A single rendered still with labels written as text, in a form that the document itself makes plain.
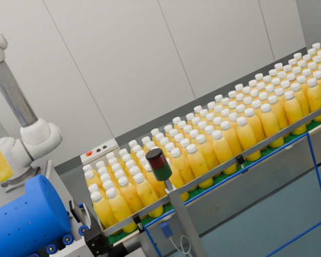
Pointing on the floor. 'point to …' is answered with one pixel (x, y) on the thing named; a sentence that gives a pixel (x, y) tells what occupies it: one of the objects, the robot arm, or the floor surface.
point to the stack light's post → (186, 222)
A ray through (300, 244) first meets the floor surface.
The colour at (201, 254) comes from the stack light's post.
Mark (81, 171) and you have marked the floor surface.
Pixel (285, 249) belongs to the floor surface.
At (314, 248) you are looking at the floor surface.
